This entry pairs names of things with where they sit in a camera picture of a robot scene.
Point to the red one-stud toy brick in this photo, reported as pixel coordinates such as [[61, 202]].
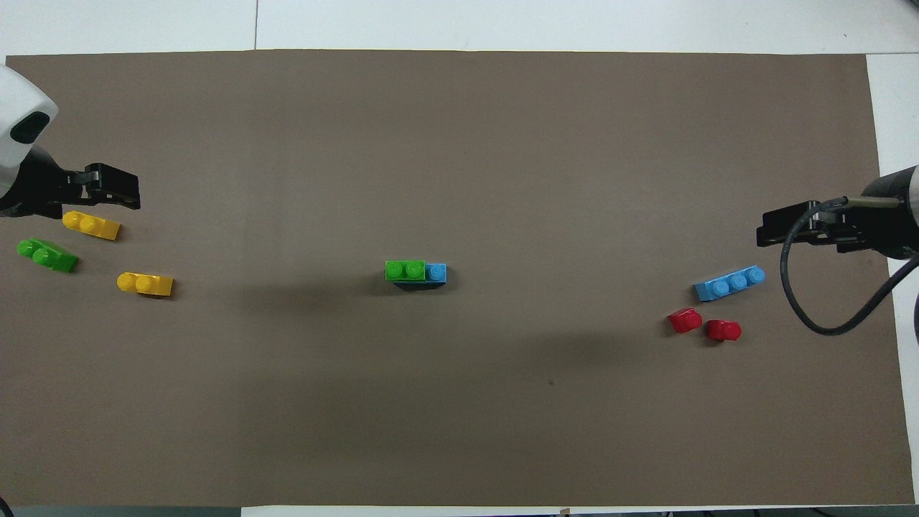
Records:
[[724, 330], [685, 321]]

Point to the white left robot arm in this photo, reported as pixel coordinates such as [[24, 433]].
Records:
[[21, 115]]

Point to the brown table mat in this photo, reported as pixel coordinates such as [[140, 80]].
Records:
[[459, 143]]

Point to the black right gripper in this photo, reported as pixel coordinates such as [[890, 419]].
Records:
[[883, 233]]

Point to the blue three-stud toy brick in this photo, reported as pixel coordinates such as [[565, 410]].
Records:
[[436, 273], [729, 283]]

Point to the green two-stud toy brick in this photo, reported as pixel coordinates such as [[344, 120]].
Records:
[[49, 256], [404, 271]]

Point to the yellow two-stud toy brick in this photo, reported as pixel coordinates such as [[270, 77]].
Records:
[[92, 225], [146, 284]]

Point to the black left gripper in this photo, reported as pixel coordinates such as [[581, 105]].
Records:
[[39, 190]]

